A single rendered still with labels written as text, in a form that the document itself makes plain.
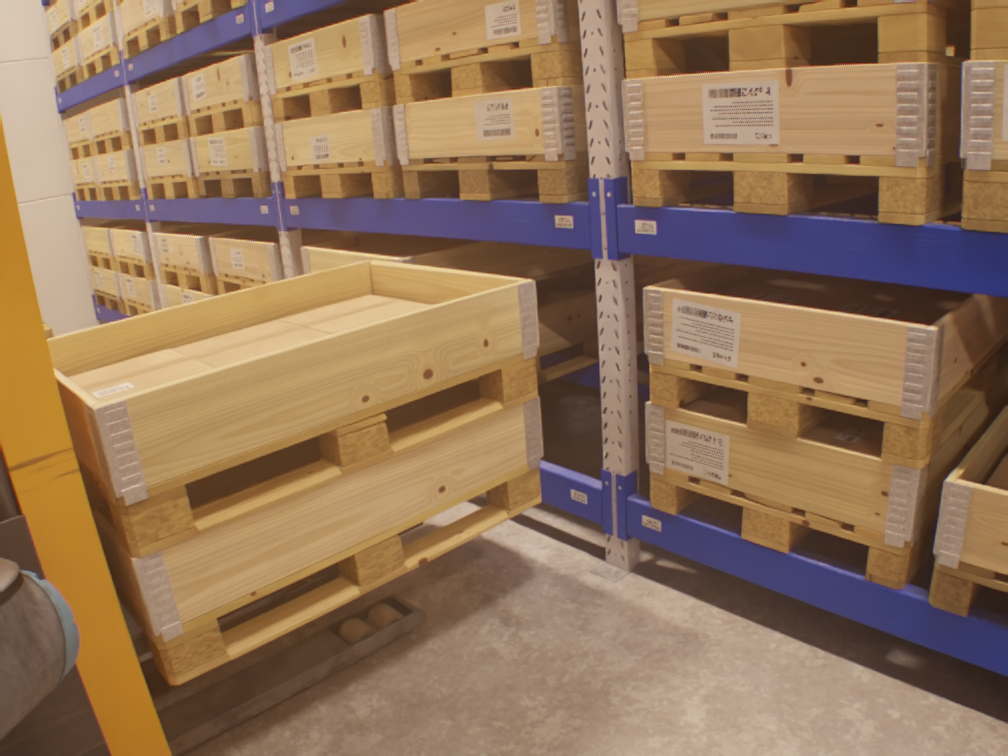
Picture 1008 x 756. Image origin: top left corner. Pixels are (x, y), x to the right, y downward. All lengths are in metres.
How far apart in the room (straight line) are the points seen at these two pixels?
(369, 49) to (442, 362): 1.41
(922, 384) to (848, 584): 0.59
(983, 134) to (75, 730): 2.23
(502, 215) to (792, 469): 1.18
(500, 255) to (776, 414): 1.57
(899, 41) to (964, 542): 1.11
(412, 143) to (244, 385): 1.40
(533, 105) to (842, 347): 1.12
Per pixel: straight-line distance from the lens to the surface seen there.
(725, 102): 2.03
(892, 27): 1.86
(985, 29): 1.80
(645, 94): 2.17
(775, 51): 1.97
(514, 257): 3.35
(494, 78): 2.64
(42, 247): 7.63
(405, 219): 2.98
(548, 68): 2.38
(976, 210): 1.81
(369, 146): 3.09
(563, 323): 3.60
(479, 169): 2.62
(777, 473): 2.17
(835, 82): 1.90
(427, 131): 2.81
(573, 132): 2.39
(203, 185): 4.57
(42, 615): 1.06
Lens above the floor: 1.45
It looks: 19 degrees down
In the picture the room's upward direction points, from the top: 5 degrees counter-clockwise
